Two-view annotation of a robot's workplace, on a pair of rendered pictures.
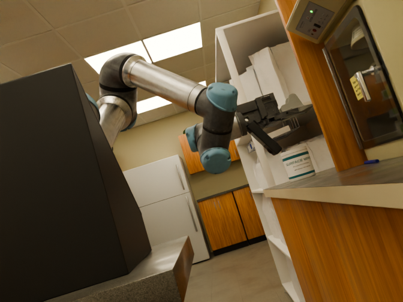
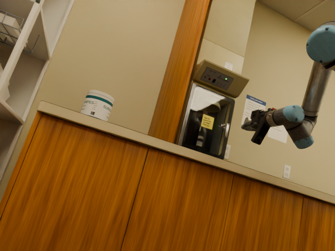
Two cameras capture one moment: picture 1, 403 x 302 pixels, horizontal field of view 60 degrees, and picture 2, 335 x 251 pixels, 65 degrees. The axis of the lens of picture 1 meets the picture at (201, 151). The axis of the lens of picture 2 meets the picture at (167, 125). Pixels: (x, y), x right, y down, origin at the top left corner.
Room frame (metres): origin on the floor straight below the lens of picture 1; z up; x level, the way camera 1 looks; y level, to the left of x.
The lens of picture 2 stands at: (1.77, 0.82, 0.72)
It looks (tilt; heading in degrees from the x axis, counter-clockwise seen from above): 14 degrees up; 252
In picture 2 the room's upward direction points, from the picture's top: 15 degrees clockwise
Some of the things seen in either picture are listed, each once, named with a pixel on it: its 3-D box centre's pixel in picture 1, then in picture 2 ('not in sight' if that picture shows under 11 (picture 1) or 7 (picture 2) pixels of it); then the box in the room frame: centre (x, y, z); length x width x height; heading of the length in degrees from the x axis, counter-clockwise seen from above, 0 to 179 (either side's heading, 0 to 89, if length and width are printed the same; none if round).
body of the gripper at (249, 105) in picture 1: (258, 115); (262, 119); (0.99, -0.19, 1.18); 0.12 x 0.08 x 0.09; 89
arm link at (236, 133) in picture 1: (232, 126); (274, 118); (0.99, -0.11, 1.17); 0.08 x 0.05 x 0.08; 179
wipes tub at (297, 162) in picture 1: (297, 163); (96, 109); (1.73, -0.43, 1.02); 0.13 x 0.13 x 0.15
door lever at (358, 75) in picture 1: (368, 84); (225, 130); (0.99, -0.51, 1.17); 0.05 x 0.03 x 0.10; 89
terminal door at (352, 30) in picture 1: (360, 84); (208, 121); (1.09, -0.54, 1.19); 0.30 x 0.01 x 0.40; 179
